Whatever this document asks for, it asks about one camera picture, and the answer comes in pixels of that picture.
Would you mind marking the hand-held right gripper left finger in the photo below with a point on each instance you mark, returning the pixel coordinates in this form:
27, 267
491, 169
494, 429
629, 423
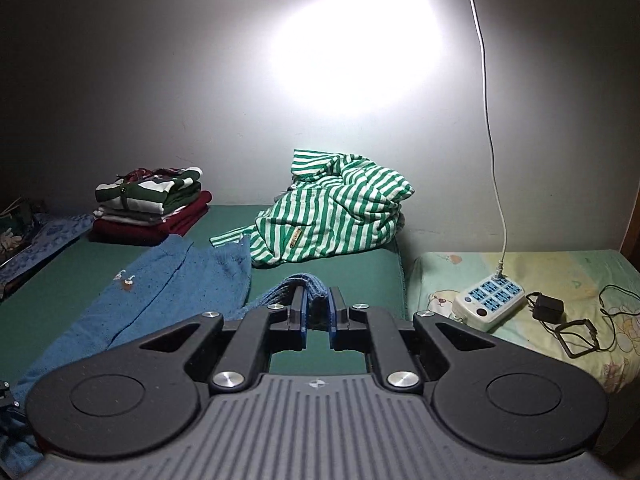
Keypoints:
299, 320

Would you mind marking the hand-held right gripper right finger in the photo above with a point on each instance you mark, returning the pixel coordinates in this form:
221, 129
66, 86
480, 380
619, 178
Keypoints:
333, 320

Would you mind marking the blue knit sweater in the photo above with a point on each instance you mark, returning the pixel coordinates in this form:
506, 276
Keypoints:
165, 285

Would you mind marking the green white striped shirt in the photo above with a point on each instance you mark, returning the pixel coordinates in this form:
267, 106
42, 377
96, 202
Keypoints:
340, 210

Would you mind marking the white power strip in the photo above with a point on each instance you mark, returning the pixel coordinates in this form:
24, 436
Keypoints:
487, 302

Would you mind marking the dark red folded sweater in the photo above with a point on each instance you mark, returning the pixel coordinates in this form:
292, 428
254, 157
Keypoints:
170, 227

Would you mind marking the light grey folded garment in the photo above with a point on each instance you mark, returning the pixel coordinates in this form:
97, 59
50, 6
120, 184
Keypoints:
130, 216

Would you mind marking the black power adapter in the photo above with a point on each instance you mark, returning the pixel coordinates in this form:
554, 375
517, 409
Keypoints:
547, 307

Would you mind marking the red plaid folded garment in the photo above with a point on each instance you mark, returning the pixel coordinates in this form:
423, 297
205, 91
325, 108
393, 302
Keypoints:
140, 175

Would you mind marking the green mat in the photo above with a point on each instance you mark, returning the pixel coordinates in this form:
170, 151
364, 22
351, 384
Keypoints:
75, 280

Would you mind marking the pale printed bed sheet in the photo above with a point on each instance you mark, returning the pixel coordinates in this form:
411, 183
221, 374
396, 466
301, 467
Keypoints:
575, 270

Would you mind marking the blue patterned cloth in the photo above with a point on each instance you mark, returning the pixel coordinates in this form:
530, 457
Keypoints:
50, 240

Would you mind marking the pile of clutter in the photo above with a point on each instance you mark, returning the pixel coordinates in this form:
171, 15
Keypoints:
17, 225

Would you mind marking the wooden furniture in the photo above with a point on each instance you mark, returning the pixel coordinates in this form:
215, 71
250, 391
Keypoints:
631, 232

